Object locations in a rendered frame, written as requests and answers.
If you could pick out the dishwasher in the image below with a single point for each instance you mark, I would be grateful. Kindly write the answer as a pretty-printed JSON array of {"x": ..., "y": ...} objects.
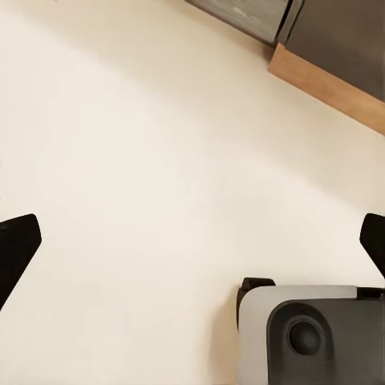
[{"x": 260, "y": 19}]

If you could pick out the cabinet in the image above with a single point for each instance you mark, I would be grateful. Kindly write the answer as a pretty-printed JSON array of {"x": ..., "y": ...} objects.
[{"x": 344, "y": 37}]

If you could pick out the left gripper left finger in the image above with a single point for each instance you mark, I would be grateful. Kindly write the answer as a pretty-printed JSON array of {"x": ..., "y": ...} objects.
[{"x": 20, "y": 239}]

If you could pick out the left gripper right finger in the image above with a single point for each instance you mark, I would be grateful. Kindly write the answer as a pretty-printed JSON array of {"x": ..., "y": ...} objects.
[{"x": 372, "y": 237}]

